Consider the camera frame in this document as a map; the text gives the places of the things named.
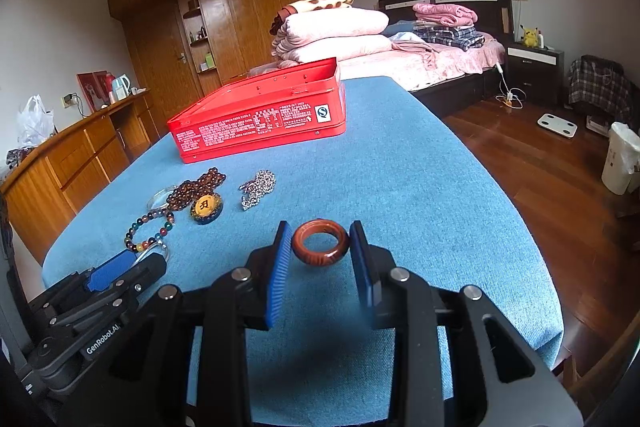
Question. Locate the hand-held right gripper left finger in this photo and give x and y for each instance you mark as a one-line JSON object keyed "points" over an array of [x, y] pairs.
{"points": [[277, 282]]}

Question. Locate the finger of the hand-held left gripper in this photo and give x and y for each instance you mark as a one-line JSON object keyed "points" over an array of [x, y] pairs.
{"points": [[110, 269], [145, 269]]}

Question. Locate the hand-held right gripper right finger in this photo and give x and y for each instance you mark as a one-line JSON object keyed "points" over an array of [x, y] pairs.
{"points": [[365, 267]]}

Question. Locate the silver bangle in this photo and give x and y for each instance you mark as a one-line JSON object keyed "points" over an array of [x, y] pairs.
{"points": [[161, 248]]}

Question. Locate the red metal tin box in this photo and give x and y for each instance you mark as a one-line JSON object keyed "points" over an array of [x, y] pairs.
{"points": [[250, 127]]}

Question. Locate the blue tablecloth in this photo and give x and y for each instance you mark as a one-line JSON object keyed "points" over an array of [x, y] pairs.
{"points": [[400, 207]]}

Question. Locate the clear glass bangle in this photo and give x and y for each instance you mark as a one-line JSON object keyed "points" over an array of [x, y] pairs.
{"points": [[155, 196]]}

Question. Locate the amber oval pendant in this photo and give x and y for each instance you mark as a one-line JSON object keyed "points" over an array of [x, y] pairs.
{"points": [[205, 207]]}

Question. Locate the wooden sideboard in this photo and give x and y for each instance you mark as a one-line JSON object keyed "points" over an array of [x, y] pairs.
{"points": [[65, 177]]}

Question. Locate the dark patterned cloth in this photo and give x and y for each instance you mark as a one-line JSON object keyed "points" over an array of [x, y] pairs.
{"points": [[20, 157]]}

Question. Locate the white plastic bag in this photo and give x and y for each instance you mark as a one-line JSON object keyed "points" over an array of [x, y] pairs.
{"points": [[35, 124]]}

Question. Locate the light blue electric kettle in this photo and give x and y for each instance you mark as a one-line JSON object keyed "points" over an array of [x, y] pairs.
{"points": [[121, 88]]}

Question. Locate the red thermos bottle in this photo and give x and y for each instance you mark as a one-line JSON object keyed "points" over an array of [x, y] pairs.
{"points": [[109, 84]]}

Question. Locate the wooden door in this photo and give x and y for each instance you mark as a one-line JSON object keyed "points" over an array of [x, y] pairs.
{"points": [[160, 57]]}

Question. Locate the folded pink quilt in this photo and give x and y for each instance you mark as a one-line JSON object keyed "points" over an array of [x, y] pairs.
{"points": [[345, 49], [340, 27]]}

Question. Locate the dark wooden bed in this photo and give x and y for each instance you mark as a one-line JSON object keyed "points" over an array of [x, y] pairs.
{"points": [[450, 62]]}

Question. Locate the white bathroom scale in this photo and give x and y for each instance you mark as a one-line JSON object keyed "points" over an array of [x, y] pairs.
{"points": [[557, 125]]}

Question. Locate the light blue garment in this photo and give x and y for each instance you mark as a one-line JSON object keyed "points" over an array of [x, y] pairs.
{"points": [[402, 29]]}

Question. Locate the folded plaid clothes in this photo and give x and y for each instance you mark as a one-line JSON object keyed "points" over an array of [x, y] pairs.
{"points": [[455, 38]]}

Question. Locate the black and white nightstand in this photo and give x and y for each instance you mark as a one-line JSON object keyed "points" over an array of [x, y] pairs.
{"points": [[532, 77]]}

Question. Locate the folded pink blanket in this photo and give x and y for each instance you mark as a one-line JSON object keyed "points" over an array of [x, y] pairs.
{"points": [[445, 13]]}

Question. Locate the wooden wardrobe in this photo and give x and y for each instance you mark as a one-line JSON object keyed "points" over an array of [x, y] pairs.
{"points": [[260, 7]]}

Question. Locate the white trash bin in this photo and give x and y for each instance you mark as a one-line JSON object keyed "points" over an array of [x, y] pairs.
{"points": [[620, 162]]}

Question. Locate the yellow plush toy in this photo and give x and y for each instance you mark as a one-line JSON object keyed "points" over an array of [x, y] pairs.
{"points": [[529, 37]]}

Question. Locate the plaid fabric bag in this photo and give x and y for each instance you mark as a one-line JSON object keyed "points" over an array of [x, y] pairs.
{"points": [[600, 87]]}

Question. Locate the wall socket with charger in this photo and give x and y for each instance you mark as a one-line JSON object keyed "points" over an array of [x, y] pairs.
{"points": [[69, 100]]}

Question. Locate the red picture frame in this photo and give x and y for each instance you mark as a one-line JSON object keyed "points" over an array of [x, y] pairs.
{"points": [[90, 89]]}

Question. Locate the wooden chair frame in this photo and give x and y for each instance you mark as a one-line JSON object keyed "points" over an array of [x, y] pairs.
{"points": [[600, 372]]}

